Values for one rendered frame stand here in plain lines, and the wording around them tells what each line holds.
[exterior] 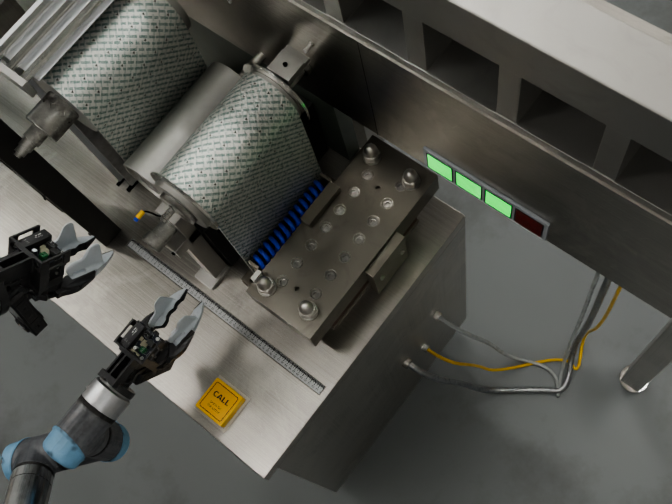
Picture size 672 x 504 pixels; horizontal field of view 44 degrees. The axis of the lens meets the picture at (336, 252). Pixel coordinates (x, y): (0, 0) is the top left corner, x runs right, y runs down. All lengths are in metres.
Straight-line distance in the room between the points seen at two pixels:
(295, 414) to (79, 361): 1.32
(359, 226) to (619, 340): 1.22
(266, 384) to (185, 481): 1.02
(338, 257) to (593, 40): 0.73
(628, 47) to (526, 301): 1.67
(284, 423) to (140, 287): 0.43
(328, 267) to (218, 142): 0.34
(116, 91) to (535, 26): 0.73
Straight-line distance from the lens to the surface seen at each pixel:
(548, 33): 1.01
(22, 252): 1.23
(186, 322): 1.49
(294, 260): 1.58
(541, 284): 2.61
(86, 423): 1.50
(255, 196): 1.47
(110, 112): 1.46
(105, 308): 1.81
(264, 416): 1.65
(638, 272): 1.34
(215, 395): 1.66
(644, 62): 1.00
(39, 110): 1.47
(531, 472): 2.50
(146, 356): 1.46
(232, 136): 1.38
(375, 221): 1.58
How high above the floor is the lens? 2.48
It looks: 68 degrees down
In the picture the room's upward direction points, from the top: 24 degrees counter-clockwise
